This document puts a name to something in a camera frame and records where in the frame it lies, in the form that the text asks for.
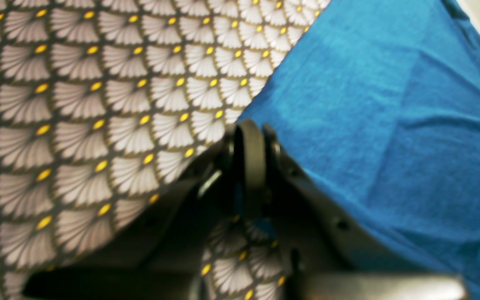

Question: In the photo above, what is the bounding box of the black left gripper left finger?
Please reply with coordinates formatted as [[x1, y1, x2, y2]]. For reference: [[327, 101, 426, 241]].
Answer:
[[23, 125, 245, 300]]

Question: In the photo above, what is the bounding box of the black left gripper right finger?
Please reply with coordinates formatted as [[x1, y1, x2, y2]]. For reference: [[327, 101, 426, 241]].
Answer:
[[238, 121, 469, 300]]

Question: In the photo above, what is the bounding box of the blue long-sleeve T-shirt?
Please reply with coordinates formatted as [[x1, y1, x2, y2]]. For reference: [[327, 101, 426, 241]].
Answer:
[[240, 0, 480, 300]]

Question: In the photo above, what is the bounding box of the patterned fan-motif tablecloth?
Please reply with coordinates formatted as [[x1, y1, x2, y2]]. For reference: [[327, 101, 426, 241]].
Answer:
[[0, 0, 329, 300]]

